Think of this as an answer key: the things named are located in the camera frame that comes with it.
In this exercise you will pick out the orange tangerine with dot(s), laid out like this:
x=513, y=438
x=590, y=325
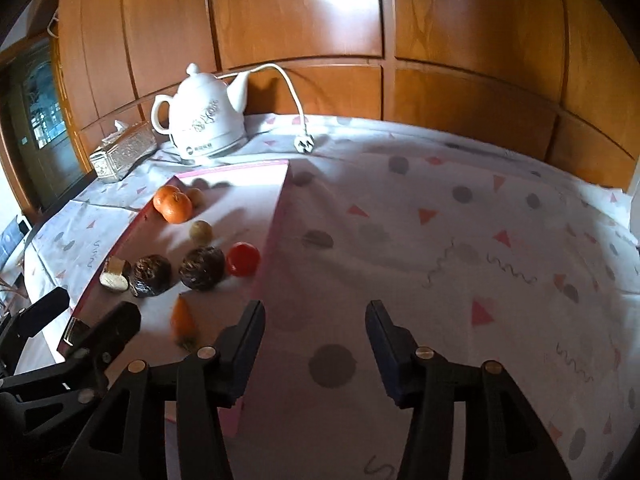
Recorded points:
x=177, y=208
x=163, y=195

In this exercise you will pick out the glass door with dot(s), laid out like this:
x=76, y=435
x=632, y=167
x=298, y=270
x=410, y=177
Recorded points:
x=45, y=120

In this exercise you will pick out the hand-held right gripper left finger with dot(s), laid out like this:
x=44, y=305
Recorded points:
x=250, y=355

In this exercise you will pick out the white patterned tablecloth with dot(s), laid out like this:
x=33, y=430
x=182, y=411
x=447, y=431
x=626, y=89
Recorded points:
x=425, y=260

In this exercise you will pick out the pink tray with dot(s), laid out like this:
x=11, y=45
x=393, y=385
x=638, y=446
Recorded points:
x=215, y=180

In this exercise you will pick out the orange carrot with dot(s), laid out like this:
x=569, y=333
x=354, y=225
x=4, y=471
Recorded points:
x=182, y=320

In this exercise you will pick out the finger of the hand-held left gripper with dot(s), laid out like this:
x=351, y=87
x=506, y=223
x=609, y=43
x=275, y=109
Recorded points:
x=40, y=312
x=112, y=330

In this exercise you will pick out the red tomato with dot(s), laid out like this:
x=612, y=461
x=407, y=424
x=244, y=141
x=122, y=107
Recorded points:
x=243, y=259

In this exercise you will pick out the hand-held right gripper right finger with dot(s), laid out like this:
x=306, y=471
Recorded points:
x=382, y=360

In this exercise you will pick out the yellowish round fruit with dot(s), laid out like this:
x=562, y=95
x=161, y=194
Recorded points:
x=200, y=231

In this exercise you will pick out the silver patterned tissue box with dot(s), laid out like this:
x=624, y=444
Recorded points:
x=125, y=147

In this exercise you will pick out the small brown round fruit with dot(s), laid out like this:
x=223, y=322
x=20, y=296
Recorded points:
x=196, y=196

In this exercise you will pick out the white ceramic electric kettle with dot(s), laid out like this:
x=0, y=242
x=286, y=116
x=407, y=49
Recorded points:
x=205, y=120

